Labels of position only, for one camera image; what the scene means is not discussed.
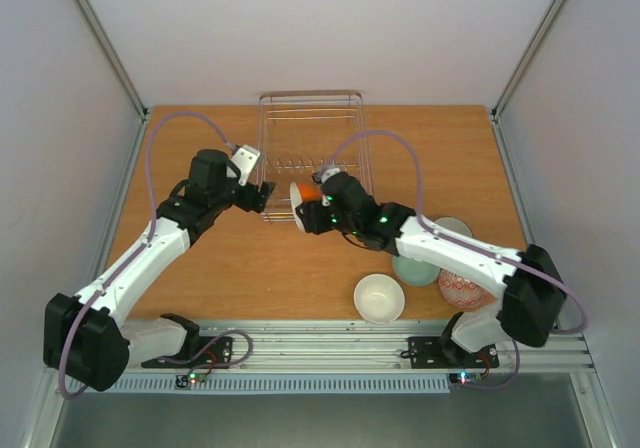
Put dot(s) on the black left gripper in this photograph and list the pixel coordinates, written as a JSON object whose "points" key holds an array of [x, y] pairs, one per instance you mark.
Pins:
{"points": [[250, 203]]}

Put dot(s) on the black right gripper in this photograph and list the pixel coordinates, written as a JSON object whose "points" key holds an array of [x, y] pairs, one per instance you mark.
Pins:
{"points": [[314, 216]]}

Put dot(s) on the orange bowl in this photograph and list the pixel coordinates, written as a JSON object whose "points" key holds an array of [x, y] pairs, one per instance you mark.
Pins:
{"points": [[301, 193]]}

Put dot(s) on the chrome wire dish rack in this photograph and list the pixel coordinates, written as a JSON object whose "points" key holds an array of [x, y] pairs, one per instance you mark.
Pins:
{"points": [[299, 131]]}

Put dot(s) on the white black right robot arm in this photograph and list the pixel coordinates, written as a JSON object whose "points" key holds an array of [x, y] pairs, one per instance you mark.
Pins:
{"points": [[524, 284]]}

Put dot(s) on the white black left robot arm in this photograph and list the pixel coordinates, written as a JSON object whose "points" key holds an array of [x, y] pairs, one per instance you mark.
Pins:
{"points": [[84, 334]]}

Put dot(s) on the pale green bowl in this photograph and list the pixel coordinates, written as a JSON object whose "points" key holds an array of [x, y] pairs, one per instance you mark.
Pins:
{"points": [[414, 272]]}

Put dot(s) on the white bowl dark exterior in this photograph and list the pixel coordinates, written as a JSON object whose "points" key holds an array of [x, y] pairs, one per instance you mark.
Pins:
{"points": [[449, 224]]}

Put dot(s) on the red patterned bowl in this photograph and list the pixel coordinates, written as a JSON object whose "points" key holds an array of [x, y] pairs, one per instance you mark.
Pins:
{"points": [[460, 292]]}

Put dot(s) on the left small circuit board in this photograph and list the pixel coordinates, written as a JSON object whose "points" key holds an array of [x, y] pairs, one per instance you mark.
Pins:
{"points": [[189, 380]]}

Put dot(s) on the small circuit board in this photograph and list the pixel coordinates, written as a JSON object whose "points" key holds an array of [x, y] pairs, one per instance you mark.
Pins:
{"points": [[464, 378], [189, 380]]}

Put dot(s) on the right small circuit board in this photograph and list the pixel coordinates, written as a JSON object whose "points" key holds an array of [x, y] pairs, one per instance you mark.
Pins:
{"points": [[464, 378]]}

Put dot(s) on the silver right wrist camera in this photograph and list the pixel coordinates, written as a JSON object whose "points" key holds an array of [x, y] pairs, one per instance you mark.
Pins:
{"points": [[324, 173]]}

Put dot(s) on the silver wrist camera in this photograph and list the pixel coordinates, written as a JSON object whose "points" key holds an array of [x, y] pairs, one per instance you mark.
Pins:
{"points": [[324, 173], [242, 163]]}

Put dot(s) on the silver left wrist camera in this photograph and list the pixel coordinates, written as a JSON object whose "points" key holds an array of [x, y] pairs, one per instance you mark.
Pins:
{"points": [[242, 163]]}

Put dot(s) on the aluminium extrusion rail base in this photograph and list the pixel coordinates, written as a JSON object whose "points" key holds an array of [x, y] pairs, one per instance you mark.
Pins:
{"points": [[333, 346]]}

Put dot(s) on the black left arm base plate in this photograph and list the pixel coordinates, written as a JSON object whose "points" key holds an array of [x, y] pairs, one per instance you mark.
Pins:
{"points": [[219, 352]]}

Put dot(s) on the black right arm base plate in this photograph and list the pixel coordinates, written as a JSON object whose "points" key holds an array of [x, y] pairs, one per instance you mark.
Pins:
{"points": [[429, 352]]}

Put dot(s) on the grey slotted cable duct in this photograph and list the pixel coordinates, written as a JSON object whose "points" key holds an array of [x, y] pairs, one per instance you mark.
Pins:
{"points": [[286, 384]]}

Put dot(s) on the left aluminium frame post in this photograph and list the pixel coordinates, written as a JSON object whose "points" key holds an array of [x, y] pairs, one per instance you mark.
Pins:
{"points": [[98, 31]]}

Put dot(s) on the aluminium frame post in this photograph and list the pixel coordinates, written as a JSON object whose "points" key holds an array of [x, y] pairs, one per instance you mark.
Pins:
{"points": [[98, 31], [541, 32]]}

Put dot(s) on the right aluminium frame post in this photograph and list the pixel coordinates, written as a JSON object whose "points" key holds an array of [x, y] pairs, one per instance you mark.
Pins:
{"points": [[541, 32]]}

